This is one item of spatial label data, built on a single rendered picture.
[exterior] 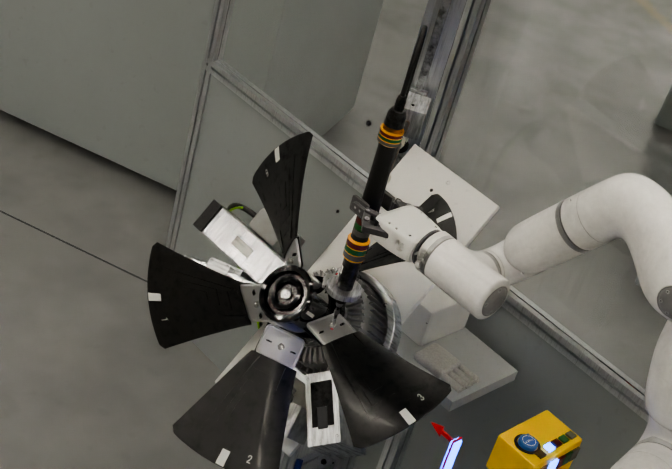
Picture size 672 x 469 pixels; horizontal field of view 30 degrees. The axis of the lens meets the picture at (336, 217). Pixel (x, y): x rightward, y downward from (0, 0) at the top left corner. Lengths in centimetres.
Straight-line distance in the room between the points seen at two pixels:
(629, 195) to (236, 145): 199
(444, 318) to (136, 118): 209
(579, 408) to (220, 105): 142
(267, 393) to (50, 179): 254
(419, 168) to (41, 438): 157
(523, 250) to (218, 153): 190
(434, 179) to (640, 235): 93
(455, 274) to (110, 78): 285
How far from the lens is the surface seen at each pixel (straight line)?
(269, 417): 250
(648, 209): 190
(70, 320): 423
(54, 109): 501
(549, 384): 309
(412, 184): 276
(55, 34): 488
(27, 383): 398
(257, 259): 271
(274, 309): 247
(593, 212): 194
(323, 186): 346
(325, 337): 244
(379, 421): 235
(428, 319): 299
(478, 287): 212
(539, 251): 202
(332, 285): 239
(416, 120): 285
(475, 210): 268
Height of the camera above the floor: 267
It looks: 32 degrees down
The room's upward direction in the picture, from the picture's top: 16 degrees clockwise
